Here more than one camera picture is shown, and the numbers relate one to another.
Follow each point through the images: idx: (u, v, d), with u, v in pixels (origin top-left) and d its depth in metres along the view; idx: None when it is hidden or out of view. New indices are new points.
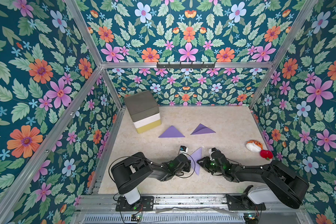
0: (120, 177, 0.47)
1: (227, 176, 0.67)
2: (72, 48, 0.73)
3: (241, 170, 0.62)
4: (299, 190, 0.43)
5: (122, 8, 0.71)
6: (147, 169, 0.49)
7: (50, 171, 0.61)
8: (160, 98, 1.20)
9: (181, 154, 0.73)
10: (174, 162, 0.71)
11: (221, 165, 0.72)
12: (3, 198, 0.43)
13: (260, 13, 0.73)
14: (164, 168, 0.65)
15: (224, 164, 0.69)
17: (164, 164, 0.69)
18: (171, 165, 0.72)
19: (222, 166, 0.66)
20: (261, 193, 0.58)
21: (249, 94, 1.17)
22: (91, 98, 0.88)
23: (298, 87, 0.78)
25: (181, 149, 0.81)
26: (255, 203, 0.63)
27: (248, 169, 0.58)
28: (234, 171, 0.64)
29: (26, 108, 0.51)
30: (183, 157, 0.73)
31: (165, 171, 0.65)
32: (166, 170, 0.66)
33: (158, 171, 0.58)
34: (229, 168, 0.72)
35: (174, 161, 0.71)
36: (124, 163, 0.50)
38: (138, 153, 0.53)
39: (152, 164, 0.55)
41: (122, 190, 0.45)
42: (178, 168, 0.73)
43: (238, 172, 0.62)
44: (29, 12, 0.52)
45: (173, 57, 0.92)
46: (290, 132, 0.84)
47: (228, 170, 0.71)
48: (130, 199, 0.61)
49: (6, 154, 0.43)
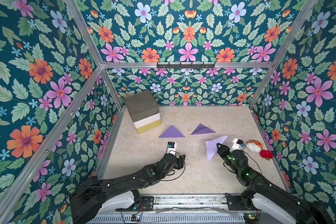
0: (78, 205, 0.44)
1: (242, 179, 0.62)
2: (72, 48, 0.73)
3: (266, 186, 0.55)
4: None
5: (122, 8, 0.71)
6: (97, 198, 0.42)
7: (50, 171, 0.61)
8: (160, 98, 1.20)
9: (167, 156, 0.62)
10: (161, 164, 0.60)
11: (241, 167, 0.64)
12: (3, 198, 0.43)
13: (260, 13, 0.73)
14: (136, 179, 0.54)
15: (243, 167, 0.62)
17: (147, 168, 0.61)
18: (153, 174, 0.60)
19: (241, 168, 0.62)
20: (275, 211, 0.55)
21: (249, 94, 1.17)
22: (91, 98, 0.88)
23: (298, 87, 0.78)
25: (169, 146, 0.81)
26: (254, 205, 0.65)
27: (278, 194, 0.50)
28: (255, 183, 0.58)
29: (26, 108, 0.51)
30: (170, 157, 0.62)
31: (136, 182, 0.53)
32: (140, 180, 0.55)
33: (122, 190, 0.50)
34: (247, 172, 0.63)
35: (160, 163, 0.61)
36: (78, 192, 0.45)
38: (90, 179, 0.45)
39: (108, 186, 0.47)
41: (78, 220, 0.41)
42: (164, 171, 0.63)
43: (259, 187, 0.57)
44: (29, 13, 0.52)
45: (173, 57, 0.92)
46: (290, 132, 0.84)
47: (246, 174, 0.62)
48: (128, 205, 0.62)
49: (6, 154, 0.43)
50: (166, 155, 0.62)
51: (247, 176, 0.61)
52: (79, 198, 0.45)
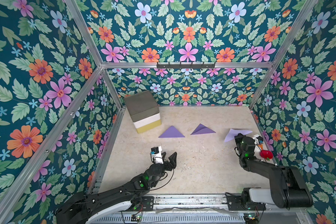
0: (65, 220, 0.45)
1: (242, 161, 0.70)
2: (73, 48, 0.73)
3: (257, 161, 0.62)
4: (296, 196, 0.42)
5: (122, 8, 0.72)
6: (81, 215, 0.43)
7: (50, 171, 0.61)
8: (160, 98, 1.20)
9: (150, 167, 0.60)
10: (146, 175, 0.58)
11: (245, 150, 0.72)
12: (3, 198, 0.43)
13: (260, 13, 0.73)
14: (123, 192, 0.55)
15: (248, 151, 0.69)
17: (135, 179, 0.62)
18: (141, 185, 0.61)
19: (245, 151, 0.73)
20: (261, 191, 0.58)
21: (249, 94, 1.17)
22: (91, 98, 0.88)
23: (298, 87, 0.78)
25: (152, 153, 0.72)
26: (251, 199, 0.65)
27: (263, 163, 0.58)
28: (250, 162, 0.66)
29: (26, 109, 0.51)
30: (154, 169, 0.60)
31: (124, 196, 0.55)
32: (127, 193, 0.56)
33: (108, 205, 0.51)
34: (248, 157, 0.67)
35: (144, 174, 0.58)
36: (63, 209, 0.46)
38: (75, 195, 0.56)
39: (93, 202, 0.48)
41: None
42: (151, 181, 0.63)
43: (251, 164, 0.65)
44: (29, 13, 0.52)
45: (173, 57, 0.92)
46: (290, 132, 0.84)
47: (247, 158, 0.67)
48: (126, 207, 0.63)
49: (6, 154, 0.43)
50: (150, 166, 0.61)
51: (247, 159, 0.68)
52: (64, 215, 0.46)
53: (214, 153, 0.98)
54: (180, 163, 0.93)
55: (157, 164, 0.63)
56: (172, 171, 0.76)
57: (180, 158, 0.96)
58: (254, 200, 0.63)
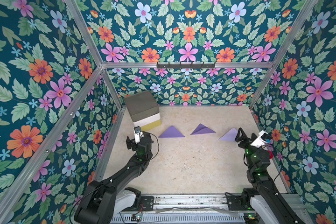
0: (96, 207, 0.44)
1: (251, 176, 0.62)
2: (72, 48, 0.73)
3: (270, 193, 0.53)
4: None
5: (122, 8, 0.71)
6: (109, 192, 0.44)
7: (50, 171, 0.61)
8: (160, 98, 1.20)
9: (141, 138, 0.66)
10: (141, 150, 0.64)
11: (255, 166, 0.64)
12: (3, 198, 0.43)
13: (260, 13, 0.73)
14: (131, 168, 0.58)
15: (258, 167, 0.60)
17: (132, 158, 0.65)
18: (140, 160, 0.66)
19: (256, 167, 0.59)
20: (266, 215, 0.56)
21: (249, 94, 1.17)
22: (91, 98, 0.88)
23: (298, 87, 0.78)
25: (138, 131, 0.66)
26: (254, 206, 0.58)
27: (280, 204, 0.49)
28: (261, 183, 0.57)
29: (26, 108, 0.51)
30: (145, 139, 0.66)
31: (133, 170, 0.58)
32: (135, 168, 0.59)
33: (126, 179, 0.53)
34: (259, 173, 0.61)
35: (139, 150, 0.64)
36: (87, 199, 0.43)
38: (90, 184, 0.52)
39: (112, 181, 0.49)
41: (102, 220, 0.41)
42: (147, 151, 0.68)
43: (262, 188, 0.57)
44: (29, 12, 0.52)
45: (173, 57, 0.92)
46: (290, 132, 0.84)
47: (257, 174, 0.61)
48: (132, 199, 0.63)
49: (6, 154, 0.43)
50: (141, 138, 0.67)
51: (257, 177, 0.59)
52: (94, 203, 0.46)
53: (214, 153, 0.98)
54: (180, 163, 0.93)
55: (146, 136, 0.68)
56: (170, 171, 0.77)
57: (180, 158, 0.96)
58: (253, 206, 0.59)
